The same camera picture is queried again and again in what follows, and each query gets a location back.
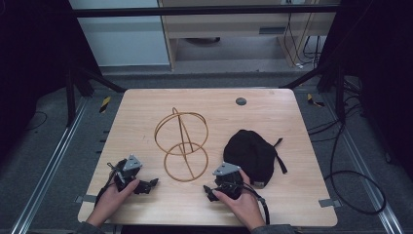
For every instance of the black metal stand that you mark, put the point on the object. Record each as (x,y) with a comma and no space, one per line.
(339,94)
(70,104)

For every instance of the white cabinet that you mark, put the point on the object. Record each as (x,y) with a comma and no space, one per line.
(123,39)

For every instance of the grey round table grommet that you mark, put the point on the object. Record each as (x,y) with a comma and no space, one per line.
(241,101)

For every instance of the yellow black striped tape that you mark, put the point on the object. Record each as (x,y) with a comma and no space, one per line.
(105,104)
(313,100)

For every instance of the aluminium floor rail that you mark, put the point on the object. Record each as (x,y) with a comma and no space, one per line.
(363,165)
(48,169)

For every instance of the person's left hand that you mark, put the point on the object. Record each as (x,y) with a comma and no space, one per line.
(110,201)

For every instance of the black horizontal frame bar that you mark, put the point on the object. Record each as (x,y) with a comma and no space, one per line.
(195,11)

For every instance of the light wooden desk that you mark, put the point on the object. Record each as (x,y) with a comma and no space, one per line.
(227,27)

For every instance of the black cap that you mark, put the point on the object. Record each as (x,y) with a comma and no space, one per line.
(251,152)

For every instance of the black curtain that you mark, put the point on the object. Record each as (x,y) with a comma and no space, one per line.
(35,65)
(376,65)

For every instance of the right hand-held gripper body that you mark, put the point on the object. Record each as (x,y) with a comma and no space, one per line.
(229,180)

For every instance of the grey metal table bracket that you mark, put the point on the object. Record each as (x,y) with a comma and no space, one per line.
(85,199)
(329,203)

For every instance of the person's right hand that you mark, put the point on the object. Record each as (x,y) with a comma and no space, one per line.
(245,208)

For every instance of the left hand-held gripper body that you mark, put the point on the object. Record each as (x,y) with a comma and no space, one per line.
(125,177)

